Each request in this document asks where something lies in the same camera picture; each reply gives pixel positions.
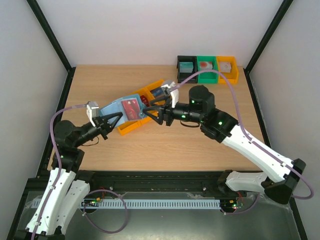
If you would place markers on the red credit card stack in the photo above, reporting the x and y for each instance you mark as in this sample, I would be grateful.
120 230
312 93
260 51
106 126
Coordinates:
144 100

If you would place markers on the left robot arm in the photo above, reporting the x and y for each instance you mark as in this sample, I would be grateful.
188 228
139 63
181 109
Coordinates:
67 184

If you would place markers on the yellow bin with red cards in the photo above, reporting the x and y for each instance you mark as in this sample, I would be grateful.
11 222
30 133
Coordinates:
145 96

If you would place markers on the grey card deck in green bin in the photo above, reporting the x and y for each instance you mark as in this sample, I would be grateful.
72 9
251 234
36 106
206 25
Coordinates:
205 65

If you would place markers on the black frame post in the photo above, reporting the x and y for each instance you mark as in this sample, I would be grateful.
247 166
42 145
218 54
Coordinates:
276 20
42 20

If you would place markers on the blue credit card stack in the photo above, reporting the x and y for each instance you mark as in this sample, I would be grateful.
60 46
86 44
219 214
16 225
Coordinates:
157 92

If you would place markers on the black frame post right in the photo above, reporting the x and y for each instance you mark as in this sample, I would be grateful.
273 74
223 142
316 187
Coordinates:
276 20

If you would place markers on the yellow bin with blue cards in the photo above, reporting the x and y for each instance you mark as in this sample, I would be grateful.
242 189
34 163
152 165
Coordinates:
154 85

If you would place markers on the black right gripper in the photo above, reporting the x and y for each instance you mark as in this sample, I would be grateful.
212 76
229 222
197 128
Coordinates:
166 114

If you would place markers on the green storage bin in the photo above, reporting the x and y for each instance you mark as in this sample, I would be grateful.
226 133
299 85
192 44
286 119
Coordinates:
208 77

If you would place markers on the orange storage bin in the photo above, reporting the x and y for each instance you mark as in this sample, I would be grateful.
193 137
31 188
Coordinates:
234 75

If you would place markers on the black storage bin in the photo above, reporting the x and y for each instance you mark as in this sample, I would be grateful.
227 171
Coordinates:
187 58

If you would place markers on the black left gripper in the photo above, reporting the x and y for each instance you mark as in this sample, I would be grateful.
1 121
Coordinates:
103 125

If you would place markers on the blue card holder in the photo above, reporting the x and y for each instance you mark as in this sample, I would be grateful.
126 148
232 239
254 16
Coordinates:
116 106

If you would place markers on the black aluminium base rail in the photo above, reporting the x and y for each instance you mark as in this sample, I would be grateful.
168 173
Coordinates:
160 181

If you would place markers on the teal card deck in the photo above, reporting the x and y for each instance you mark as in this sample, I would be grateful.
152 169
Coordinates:
186 67

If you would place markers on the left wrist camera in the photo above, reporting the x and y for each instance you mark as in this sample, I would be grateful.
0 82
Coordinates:
92 111

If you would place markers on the black frame post left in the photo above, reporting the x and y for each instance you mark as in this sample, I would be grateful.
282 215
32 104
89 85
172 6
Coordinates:
42 20

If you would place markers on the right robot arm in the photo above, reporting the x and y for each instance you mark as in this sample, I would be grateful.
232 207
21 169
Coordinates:
278 175

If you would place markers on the light blue cable duct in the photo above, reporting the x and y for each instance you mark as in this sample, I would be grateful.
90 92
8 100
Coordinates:
157 204

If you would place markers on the grey deck in orange bin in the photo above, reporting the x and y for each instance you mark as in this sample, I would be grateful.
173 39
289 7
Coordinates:
225 67

